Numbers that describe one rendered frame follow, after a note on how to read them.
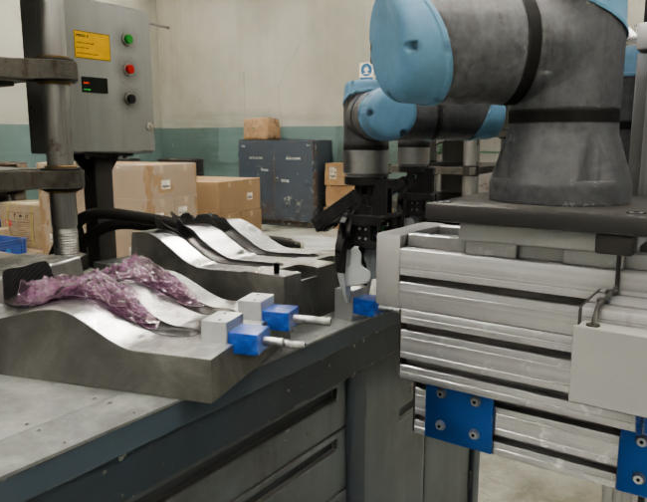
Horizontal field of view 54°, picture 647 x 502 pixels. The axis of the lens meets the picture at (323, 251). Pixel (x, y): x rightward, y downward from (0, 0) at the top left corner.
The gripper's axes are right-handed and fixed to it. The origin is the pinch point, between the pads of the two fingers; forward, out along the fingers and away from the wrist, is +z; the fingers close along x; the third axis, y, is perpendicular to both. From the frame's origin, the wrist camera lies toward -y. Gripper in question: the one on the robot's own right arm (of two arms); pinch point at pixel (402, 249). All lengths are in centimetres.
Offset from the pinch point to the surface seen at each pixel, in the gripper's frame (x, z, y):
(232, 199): 377, 27, -241
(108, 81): -1, -42, -81
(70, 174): -28, -18, -73
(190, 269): -52, -3, -27
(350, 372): -41.9, 16.4, -0.3
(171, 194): 283, 15, -245
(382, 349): -30.6, 15.3, 2.9
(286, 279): -57, -4, -7
